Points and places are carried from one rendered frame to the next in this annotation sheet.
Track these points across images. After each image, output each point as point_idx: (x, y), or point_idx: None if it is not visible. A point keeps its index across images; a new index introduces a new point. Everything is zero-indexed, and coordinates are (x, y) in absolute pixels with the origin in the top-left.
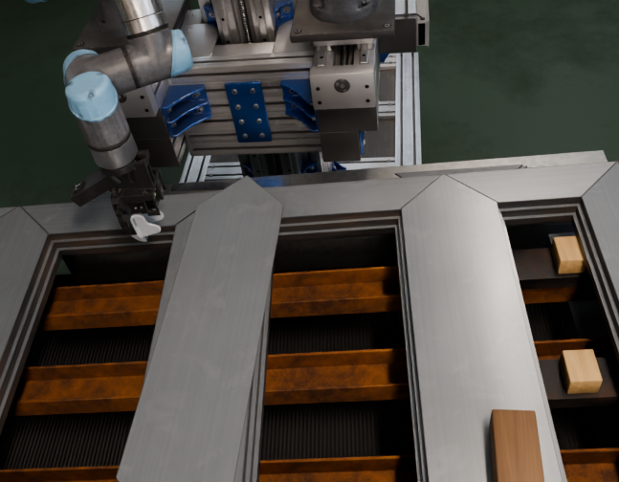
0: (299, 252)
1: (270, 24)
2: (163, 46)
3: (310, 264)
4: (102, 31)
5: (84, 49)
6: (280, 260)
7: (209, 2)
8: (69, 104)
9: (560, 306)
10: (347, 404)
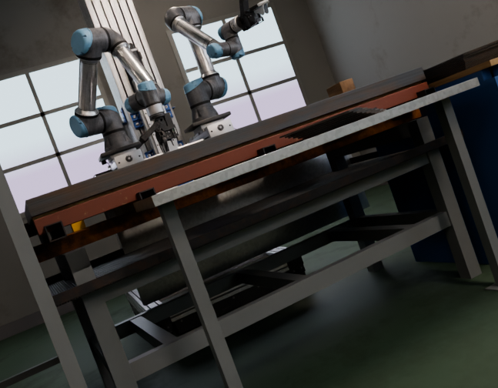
0: (232, 198)
1: (177, 144)
2: (160, 88)
3: (238, 205)
4: (110, 150)
5: (106, 152)
6: (224, 205)
7: (146, 151)
8: (140, 88)
9: (343, 155)
10: (286, 196)
